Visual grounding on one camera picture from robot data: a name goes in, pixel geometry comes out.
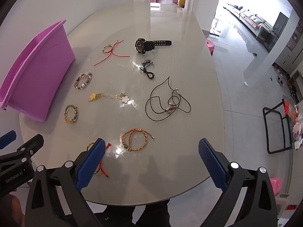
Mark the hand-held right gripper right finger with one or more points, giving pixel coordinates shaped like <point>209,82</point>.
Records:
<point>213,163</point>

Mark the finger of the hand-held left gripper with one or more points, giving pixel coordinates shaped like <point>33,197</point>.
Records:
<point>28,146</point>
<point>8,138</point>

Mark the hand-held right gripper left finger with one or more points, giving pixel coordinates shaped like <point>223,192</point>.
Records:
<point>91,160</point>

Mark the purple plastic basket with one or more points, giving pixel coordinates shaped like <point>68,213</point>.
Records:
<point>35,75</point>

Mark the person's left hand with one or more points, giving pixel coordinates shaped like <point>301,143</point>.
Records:
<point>19,212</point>

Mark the pink plastic container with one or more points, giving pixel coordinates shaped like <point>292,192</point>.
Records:
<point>275,185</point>

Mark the person's dark pants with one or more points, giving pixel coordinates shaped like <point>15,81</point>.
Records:
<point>142,214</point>

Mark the pile of colourful packets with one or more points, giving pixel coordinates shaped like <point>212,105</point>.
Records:
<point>296,123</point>

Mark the pink plastic stool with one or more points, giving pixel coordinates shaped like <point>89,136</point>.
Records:
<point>210,46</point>

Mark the black digital wristwatch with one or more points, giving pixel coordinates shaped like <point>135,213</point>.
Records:
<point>142,45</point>

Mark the grey sofa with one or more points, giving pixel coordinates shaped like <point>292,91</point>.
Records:
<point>255,19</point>

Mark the dark grey cabinet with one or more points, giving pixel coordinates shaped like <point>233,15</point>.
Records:
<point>279,26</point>

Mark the black metal chair frame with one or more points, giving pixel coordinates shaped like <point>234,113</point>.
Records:
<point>264,110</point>

